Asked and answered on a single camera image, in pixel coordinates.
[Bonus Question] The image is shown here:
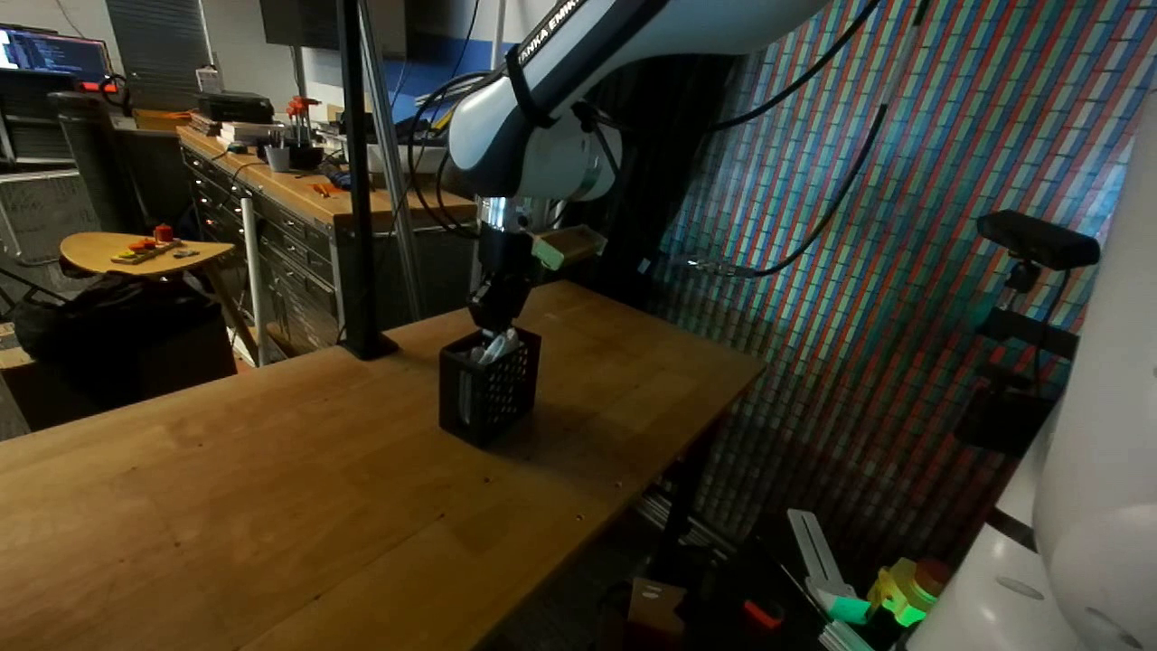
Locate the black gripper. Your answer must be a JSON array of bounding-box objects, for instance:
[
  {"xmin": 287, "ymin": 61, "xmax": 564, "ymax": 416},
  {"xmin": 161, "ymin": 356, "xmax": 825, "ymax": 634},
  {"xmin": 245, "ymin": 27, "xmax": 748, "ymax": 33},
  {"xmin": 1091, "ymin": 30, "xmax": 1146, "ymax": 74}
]
[{"xmin": 469, "ymin": 227, "xmax": 535, "ymax": 334}]

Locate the black perforated box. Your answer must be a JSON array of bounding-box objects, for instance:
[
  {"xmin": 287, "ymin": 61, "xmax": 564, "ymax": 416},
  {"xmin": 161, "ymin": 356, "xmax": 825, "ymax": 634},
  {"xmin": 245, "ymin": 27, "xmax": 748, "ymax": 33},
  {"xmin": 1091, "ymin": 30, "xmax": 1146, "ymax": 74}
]
[{"xmin": 437, "ymin": 329, "xmax": 539, "ymax": 450}]

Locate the white towel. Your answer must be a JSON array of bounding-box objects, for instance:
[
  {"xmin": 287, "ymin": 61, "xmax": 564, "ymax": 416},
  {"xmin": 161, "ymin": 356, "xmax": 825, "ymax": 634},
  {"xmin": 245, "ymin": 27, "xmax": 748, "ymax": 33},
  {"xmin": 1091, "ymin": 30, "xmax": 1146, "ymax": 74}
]
[{"xmin": 468, "ymin": 329, "xmax": 522, "ymax": 366}]

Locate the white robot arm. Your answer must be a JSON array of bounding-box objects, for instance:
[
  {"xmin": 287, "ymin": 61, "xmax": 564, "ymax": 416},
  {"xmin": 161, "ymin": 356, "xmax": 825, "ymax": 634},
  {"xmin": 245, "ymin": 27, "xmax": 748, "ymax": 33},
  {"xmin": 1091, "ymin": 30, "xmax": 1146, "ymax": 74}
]
[{"xmin": 449, "ymin": 0, "xmax": 1157, "ymax": 651}]

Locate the black vertical pole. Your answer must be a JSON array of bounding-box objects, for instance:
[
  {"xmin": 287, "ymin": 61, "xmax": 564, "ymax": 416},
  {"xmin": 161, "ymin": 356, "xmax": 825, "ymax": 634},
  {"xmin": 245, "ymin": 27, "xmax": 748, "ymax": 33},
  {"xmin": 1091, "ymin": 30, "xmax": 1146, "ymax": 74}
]
[{"xmin": 335, "ymin": 0, "xmax": 394, "ymax": 362}]

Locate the wooden workbench with drawers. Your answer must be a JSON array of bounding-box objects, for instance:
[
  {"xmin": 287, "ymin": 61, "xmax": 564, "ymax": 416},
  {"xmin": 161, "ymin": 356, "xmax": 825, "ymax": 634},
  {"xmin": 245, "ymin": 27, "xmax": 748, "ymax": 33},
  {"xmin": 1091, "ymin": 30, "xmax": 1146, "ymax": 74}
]
[{"xmin": 177, "ymin": 126, "xmax": 475, "ymax": 358}]

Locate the round wooden stool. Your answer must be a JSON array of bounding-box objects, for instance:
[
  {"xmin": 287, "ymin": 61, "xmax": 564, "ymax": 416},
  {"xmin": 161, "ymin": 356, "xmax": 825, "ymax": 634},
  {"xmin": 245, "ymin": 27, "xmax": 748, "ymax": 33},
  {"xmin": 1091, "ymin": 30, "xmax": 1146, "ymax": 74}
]
[{"xmin": 58, "ymin": 232, "xmax": 232, "ymax": 278}]

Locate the colourful toy pile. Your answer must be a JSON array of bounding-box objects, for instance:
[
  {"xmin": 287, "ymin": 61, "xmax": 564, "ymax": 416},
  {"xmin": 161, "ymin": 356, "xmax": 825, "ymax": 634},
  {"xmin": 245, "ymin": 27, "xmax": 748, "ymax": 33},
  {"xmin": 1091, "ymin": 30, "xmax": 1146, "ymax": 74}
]
[{"xmin": 789, "ymin": 509, "xmax": 946, "ymax": 651}]

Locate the yellow green wrist camera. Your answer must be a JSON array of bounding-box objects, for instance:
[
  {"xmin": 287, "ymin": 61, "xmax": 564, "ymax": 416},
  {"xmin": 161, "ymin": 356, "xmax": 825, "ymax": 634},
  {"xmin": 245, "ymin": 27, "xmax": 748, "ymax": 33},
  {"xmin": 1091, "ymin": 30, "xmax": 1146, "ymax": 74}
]
[{"xmin": 531, "ymin": 226, "xmax": 608, "ymax": 273}]

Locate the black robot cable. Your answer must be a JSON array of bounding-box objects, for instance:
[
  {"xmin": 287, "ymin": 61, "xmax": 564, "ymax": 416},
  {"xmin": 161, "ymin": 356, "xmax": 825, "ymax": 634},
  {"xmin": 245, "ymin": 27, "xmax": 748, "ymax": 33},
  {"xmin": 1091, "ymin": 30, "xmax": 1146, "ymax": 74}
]
[{"xmin": 402, "ymin": 0, "xmax": 932, "ymax": 284}]

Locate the black camera on stand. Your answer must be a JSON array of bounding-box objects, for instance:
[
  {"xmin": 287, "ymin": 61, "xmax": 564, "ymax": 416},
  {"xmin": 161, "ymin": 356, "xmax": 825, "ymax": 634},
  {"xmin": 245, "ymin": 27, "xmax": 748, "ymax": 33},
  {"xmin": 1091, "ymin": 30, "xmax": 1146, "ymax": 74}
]
[{"xmin": 978, "ymin": 211, "xmax": 1099, "ymax": 273}]

